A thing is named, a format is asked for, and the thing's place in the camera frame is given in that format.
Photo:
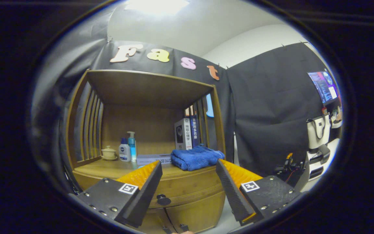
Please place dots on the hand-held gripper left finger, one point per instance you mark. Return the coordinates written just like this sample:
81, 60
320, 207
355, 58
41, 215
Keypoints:
148, 198

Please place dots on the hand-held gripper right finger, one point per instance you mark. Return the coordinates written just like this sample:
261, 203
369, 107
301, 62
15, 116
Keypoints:
230, 195

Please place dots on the black drawer knob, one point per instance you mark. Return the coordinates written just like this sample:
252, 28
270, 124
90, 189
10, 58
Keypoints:
163, 199

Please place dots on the wooden drawer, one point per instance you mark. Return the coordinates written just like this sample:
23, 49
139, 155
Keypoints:
187, 185

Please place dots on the wooden cabinet door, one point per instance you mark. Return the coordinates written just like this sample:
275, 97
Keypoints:
156, 221
196, 214

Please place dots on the wooden countertop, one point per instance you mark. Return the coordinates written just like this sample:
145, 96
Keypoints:
109, 167

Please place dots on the wooden cabinet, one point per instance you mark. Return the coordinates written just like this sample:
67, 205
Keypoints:
141, 87

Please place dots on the white flat book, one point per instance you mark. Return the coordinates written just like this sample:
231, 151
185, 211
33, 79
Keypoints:
149, 158

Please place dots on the blue folded towel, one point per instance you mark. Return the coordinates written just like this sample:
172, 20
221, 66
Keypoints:
196, 157

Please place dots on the white bottle with blue cap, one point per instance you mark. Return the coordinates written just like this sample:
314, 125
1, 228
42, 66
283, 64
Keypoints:
124, 152

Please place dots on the blue pump bottle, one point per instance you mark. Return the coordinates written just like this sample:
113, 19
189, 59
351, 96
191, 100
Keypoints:
131, 146

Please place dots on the cream lidded teacup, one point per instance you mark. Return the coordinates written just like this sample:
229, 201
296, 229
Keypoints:
109, 152

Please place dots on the black and orange device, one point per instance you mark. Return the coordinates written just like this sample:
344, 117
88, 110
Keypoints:
289, 164

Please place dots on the grey upright book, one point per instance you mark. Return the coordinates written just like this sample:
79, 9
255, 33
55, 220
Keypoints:
183, 135

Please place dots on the dark blue upright book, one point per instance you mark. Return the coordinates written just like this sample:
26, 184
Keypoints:
195, 130

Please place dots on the black backdrop cloth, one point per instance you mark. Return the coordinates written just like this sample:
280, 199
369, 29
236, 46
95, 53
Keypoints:
271, 110

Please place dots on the white tote bag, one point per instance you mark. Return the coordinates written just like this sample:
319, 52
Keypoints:
318, 131

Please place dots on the computer monitor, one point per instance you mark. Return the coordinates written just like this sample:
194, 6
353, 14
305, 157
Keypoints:
323, 86

